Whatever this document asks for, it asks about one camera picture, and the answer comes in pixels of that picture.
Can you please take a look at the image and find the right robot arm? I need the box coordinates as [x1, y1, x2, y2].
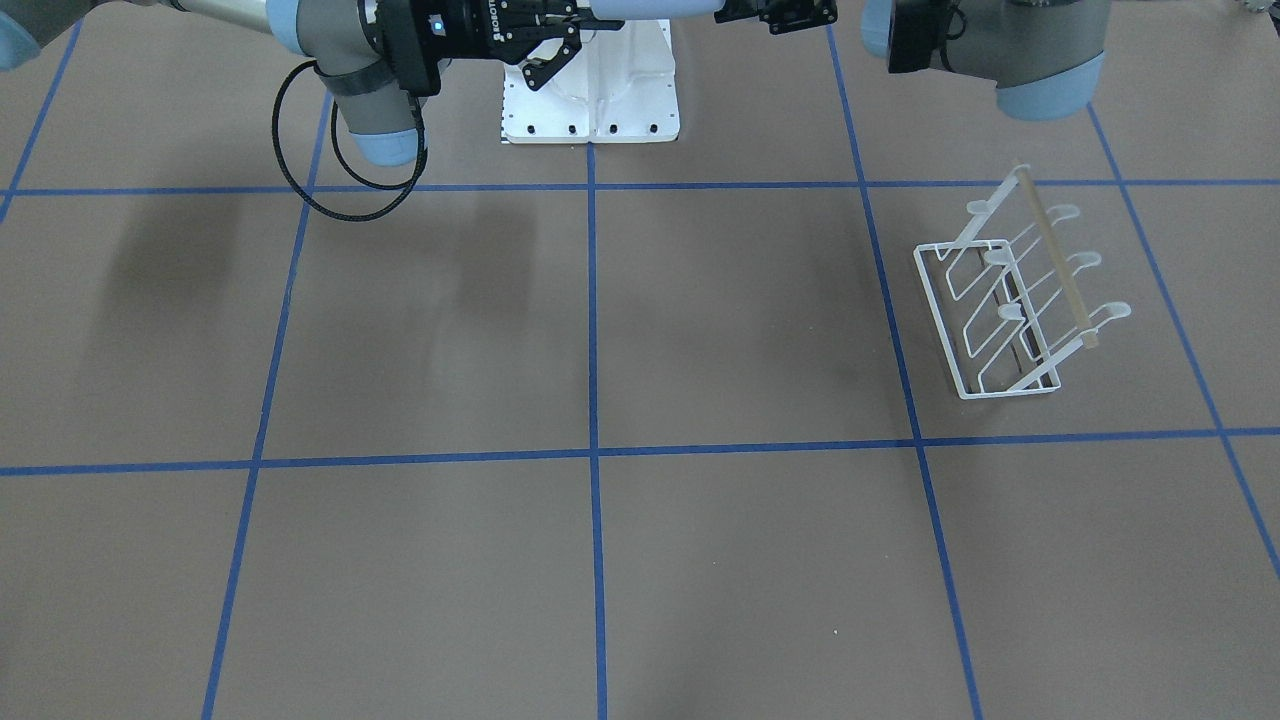
[3, 1, 586, 187]

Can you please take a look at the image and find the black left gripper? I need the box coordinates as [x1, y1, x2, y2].
[714, 0, 838, 36]

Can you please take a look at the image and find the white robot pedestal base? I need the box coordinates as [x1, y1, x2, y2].
[500, 19, 681, 145]

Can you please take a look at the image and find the white wire cup holder rack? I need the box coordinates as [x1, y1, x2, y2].
[911, 163, 1132, 401]

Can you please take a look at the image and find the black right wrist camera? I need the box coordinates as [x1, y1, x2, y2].
[367, 1, 442, 97]

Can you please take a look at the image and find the light blue plastic cup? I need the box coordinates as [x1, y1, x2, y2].
[588, 0, 724, 20]

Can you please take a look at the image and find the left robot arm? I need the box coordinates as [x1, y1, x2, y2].
[860, 1, 1111, 122]

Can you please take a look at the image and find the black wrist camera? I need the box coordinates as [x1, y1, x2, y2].
[887, 1, 952, 74]
[367, 1, 442, 97]

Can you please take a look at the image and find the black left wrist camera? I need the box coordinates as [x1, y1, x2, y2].
[887, 1, 952, 74]

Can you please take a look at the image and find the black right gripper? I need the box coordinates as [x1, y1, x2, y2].
[440, 1, 598, 91]

